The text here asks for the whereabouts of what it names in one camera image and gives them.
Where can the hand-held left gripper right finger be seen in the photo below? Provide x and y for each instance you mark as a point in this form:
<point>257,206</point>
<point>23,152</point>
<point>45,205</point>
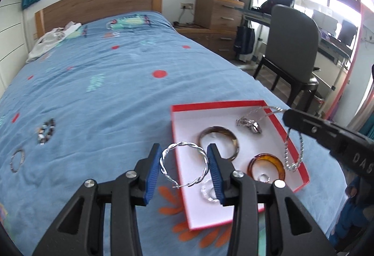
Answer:
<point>215,177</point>

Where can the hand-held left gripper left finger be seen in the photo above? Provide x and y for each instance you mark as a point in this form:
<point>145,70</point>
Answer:
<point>152,177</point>

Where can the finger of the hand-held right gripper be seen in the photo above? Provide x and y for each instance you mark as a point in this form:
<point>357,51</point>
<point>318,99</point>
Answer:
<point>306,126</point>

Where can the amber resin bangle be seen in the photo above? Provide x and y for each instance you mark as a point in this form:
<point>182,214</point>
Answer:
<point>252,166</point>

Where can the dark brown bangle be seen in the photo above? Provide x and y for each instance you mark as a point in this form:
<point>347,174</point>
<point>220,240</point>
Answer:
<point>216,128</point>

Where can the red cardboard box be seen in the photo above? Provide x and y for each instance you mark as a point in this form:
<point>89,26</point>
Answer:
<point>192,133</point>

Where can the person's blue clothing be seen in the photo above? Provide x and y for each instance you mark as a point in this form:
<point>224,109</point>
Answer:
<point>350,215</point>

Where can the grey desk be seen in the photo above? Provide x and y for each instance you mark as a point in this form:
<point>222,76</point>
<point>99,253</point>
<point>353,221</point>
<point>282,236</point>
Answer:
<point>330,47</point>

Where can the grey chair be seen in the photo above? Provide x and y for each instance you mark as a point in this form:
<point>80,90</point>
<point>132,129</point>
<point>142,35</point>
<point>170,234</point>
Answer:
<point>289,40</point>

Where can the dark computer monitor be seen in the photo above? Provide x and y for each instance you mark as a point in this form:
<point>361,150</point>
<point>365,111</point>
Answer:
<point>347,32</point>

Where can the light computer monitor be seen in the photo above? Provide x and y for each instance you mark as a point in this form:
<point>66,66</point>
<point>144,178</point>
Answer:
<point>324,21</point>

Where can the dark blue tote bag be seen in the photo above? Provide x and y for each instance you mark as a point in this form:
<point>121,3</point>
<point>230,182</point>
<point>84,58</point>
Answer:
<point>244,40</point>

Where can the black bag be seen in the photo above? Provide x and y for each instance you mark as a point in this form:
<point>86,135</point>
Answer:
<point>277,0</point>

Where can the low wooden nightstand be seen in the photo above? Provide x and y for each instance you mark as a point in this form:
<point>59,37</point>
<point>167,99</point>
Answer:
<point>210,40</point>

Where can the thin silver bangle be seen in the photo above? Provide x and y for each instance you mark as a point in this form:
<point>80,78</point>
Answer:
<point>11,161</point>

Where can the wooden drawer cabinet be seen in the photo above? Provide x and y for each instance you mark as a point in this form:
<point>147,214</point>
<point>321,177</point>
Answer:
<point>216,12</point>

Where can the white garment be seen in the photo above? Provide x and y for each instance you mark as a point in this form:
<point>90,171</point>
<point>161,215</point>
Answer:
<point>43,45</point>

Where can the wooden headboard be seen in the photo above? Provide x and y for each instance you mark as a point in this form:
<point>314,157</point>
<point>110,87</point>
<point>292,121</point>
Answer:
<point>102,2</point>

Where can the white wardrobe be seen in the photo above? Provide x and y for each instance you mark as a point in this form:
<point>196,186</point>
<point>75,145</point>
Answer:
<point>11,40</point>

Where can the wall socket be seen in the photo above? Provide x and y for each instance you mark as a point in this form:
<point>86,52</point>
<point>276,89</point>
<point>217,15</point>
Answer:
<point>187,6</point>

